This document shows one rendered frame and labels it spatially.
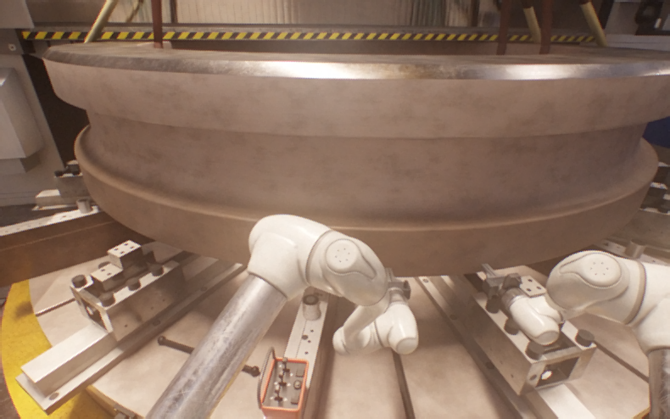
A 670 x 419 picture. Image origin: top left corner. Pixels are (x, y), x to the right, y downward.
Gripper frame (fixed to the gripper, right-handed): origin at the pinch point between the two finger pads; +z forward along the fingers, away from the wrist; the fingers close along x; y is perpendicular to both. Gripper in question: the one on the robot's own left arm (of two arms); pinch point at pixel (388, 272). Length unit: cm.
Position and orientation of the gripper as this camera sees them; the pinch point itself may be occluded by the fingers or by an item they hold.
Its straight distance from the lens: 146.4
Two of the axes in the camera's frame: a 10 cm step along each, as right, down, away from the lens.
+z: -0.1, -4.7, 8.8
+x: -10.0, 0.0, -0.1
